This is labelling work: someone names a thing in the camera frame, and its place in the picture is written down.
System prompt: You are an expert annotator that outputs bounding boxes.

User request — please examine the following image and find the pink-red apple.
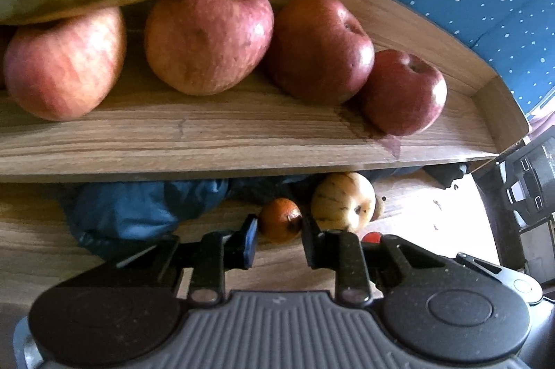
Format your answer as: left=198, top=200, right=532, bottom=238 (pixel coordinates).
left=3, top=5, right=128, bottom=122
left=144, top=0, right=275, bottom=96

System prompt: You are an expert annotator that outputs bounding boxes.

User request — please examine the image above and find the wooden shelf board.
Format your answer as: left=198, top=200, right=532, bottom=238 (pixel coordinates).
left=0, top=0, right=530, bottom=183

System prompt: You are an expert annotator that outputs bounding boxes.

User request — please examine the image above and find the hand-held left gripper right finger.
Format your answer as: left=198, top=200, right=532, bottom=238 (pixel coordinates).
left=302, top=216, right=456, bottom=306

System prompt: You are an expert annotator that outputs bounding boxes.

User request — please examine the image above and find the dark blue cloth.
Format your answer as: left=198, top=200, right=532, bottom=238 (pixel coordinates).
left=61, top=163, right=471, bottom=261

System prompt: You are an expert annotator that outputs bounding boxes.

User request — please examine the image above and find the orange tangerine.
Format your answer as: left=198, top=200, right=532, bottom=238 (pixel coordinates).
left=259, top=198, right=303, bottom=244

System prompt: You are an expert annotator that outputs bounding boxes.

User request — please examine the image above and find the dark red apple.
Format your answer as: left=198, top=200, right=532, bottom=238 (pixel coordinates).
left=358, top=49, right=447, bottom=136
left=265, top=0, right=376, bottom=106

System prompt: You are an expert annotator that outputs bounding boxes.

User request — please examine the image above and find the black device with white lines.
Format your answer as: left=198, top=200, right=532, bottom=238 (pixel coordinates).
left=472, top=135, right=555, bottom=231

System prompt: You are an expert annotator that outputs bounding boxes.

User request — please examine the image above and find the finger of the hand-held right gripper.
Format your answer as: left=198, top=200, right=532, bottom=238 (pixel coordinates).
left=455, top=252, right=544, bottom=306

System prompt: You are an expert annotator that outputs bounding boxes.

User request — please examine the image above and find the blue dotted cloth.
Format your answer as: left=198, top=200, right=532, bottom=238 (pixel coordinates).
left=373, top=0, right=555, bottom=118

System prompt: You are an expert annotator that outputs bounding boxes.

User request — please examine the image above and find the striped pepino melon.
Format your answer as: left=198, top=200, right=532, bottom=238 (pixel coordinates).
left=310, top=172, right=376, bottom=233

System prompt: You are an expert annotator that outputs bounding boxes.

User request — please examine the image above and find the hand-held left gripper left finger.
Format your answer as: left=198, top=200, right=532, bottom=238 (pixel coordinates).
left=115, top=215, right=259, bottom=306

